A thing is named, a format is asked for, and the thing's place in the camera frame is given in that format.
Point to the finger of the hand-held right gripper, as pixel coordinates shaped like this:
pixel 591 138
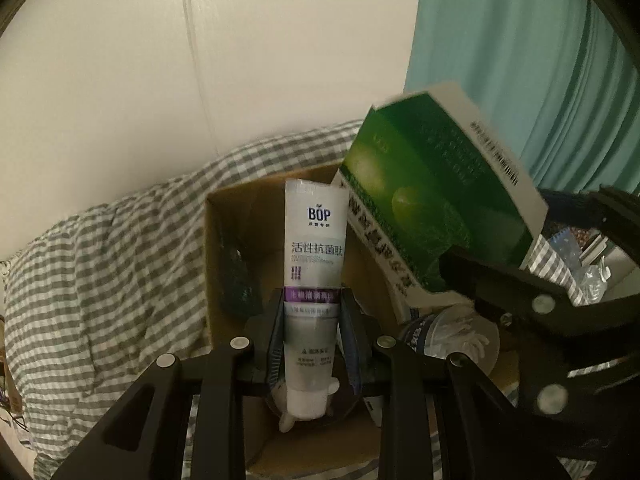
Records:
pixel 490 275
pixel 600 210

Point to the blue label plastic container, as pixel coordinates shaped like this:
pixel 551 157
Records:
pixel 450 332

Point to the teal packet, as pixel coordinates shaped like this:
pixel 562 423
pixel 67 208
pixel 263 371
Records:
pixel 237 280

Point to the clear plastic bag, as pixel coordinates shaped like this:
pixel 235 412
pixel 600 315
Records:
pixel 592 280

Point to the green and white carton box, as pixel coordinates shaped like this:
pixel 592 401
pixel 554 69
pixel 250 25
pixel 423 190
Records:
pixel 425 185

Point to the teal curtain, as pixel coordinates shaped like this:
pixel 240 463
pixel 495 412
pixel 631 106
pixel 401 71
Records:
pixel 525 35

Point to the grey white checkered blanket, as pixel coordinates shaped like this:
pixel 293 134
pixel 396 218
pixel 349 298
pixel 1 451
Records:
pixel 100 270

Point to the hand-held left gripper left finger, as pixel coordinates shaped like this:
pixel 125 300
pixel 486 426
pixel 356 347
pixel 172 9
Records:
pixel 275 340

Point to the large cardboard box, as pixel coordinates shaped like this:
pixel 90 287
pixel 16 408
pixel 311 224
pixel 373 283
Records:
pixel 250 200

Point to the white toothpaste tube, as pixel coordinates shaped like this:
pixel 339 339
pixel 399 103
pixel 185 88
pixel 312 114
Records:
pixel 312 240

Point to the blue foil packet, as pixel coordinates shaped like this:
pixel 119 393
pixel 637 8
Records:
pixel 566 242

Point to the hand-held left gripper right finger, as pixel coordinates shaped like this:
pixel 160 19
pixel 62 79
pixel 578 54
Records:
pixel 350 340

